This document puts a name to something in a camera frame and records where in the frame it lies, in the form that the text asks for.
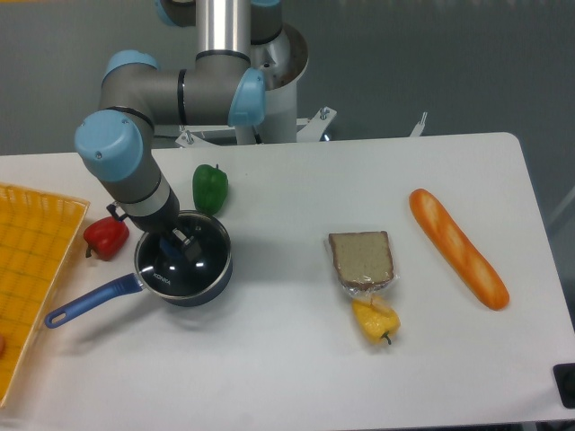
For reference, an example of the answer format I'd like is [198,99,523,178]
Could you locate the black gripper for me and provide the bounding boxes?
[106,197,201,260]

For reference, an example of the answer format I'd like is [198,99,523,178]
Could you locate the glass lid blue knob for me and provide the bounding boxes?
[135,211,233,306]

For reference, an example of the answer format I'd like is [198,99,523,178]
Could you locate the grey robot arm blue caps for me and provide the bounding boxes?
[75,1,283,260]

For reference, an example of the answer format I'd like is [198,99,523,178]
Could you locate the dark blue saucepan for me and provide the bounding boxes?
[44,211,233,329]

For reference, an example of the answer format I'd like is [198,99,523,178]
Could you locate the green bell pepper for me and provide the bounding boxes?
[192,164,228,216]

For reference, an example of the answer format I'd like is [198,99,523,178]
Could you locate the red bell pepper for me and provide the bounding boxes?
[83,216,129,261]

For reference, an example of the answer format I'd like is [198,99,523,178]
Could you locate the yellow wicker basket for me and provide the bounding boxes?
[1,183,90,408]

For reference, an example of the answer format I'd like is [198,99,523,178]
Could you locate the wrapped bread slice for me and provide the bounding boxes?
[325,231,399,301]

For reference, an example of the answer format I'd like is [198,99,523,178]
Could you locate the yellow bell pepper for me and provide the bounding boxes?
[351,296,401,345]

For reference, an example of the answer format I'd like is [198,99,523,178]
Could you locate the orange baguette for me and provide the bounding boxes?
[409,189,510,311]

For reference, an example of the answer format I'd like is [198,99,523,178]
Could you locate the black corner device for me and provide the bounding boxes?
[553,363,575,409]

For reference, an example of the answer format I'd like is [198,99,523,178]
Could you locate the white mounting frame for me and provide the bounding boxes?
[175,106,337,148]

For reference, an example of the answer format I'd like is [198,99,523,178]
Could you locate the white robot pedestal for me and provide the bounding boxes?
[233,24,310,145]

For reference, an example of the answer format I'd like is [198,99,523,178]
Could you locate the white table bracket right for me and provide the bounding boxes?
[410,111,428,137]

